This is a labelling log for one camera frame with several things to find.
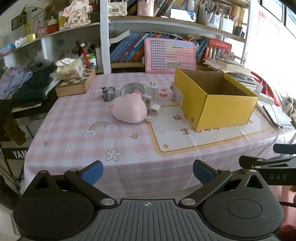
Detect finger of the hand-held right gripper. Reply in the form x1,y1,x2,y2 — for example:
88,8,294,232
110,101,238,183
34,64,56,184
239,155,296,171
273,143,296,154

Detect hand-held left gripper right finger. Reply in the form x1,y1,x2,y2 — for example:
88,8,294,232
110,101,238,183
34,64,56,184
178,159,272,208

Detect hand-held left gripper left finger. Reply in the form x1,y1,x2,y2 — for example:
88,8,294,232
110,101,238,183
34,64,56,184
28,160,118,208

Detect yellow cardboard box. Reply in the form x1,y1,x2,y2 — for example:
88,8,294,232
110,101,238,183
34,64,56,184
173,68,258,131

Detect pink plush toy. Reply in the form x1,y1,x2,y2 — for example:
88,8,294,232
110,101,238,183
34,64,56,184
111,90,148,124

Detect small white charger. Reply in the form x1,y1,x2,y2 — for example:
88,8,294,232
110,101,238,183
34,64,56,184
142,94,153,107
149,104,161,117

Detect clear tape roll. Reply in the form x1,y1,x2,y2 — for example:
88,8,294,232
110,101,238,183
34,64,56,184
121,82,147,96

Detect large white charger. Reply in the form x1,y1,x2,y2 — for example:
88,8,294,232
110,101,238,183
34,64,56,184
145,81,159,100

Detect pink checked tablecloth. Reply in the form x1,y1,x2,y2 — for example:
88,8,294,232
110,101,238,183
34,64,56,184
23,73,296,200

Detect red cloth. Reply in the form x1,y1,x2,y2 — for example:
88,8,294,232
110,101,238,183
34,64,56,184
250,71,279,103

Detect black keyboard bag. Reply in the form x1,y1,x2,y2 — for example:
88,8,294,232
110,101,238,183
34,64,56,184
0,140,31,161

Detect wooden chess board box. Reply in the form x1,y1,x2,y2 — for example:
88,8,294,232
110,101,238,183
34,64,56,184
55,67,97,97

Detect stack of papers and books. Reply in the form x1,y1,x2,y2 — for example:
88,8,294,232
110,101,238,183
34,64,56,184
203,55,253,82

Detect white tissue pack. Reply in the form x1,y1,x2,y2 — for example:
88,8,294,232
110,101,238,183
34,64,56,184
55,57,84,80

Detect pile of clothes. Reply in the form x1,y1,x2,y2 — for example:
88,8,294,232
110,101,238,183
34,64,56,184
0,57,58,101

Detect pink learning board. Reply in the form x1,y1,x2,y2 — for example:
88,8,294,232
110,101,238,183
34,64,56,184
144,37,197,75

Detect red box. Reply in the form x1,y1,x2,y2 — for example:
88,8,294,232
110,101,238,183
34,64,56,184
209,38,232,49

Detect leaning blue books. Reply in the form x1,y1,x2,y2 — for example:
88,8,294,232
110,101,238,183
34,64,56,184
195,39,210,64

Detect white bookshelf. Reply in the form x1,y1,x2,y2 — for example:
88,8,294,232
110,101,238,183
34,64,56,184
0,0,252,75

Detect row of blue books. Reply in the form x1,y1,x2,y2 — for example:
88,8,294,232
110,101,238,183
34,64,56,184
110,32,153,63

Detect white pen holder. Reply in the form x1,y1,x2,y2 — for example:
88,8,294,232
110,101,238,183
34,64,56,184
219,17,235,34

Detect pink floral decoration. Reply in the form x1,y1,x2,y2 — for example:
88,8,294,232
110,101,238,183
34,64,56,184
63,0,92,29

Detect cream quilted handbag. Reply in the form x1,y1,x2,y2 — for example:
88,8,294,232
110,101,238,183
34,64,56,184
108,0,128,16

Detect row of upright books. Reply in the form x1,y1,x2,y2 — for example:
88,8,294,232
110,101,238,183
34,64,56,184
154,0,193,17

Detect pink cup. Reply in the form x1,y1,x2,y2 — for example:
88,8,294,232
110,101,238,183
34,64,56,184
137,0,154,17

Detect wall poster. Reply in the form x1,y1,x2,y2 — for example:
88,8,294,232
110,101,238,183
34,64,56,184
256,10,279,40

